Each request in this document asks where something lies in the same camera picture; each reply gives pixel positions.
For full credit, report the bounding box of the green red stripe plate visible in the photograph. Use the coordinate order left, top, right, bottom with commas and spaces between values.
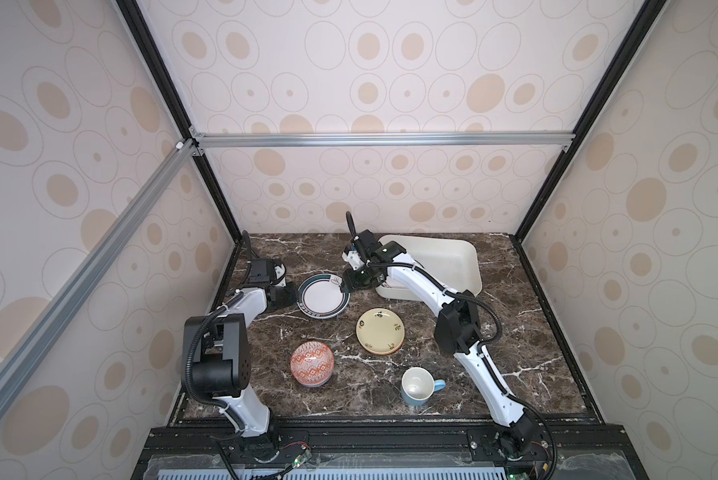
297, 273, 350, 320

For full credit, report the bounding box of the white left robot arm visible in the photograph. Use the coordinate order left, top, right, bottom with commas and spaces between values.
182, 283, 297, 438

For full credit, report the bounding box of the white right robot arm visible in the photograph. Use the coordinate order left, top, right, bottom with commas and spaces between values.
341, 230, 540, 460

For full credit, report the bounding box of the white plastic bin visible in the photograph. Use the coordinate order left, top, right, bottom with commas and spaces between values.
380, 234, 482, 295

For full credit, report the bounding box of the yellow plate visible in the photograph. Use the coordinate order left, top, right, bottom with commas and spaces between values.
356, 308, 405, 356

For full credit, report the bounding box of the red patterned bowl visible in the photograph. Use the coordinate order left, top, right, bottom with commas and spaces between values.
290, 340, 335, 388

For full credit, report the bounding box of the blue mug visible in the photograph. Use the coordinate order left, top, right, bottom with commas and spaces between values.
400, 367, 446, 407

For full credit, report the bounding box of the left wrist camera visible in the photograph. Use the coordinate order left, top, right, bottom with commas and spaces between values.
246, 258, 286, 288

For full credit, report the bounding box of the silver aluminium rail back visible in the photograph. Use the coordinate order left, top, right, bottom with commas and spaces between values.
195, 131, 575, 149

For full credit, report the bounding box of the silver aluminium rail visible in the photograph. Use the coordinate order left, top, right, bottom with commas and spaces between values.
195, 131, 575, 149
0, 138, 198, 420

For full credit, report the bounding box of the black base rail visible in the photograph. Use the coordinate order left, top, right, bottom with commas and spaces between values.
130, 421, 647, 479

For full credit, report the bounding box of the silver aluminium rail left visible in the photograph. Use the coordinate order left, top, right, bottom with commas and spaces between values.
0, 138, 198, 420

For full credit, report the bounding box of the black corner frame post left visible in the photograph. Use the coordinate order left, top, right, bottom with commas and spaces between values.
115, 0, 242, 243

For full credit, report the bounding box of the black corner frame post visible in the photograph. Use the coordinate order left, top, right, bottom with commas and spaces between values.
512, 0, 668, 245
115, 0, 242, 243

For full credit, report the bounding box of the black corner frame post right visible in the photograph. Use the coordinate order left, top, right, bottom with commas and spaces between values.
512, 0, 668, 245

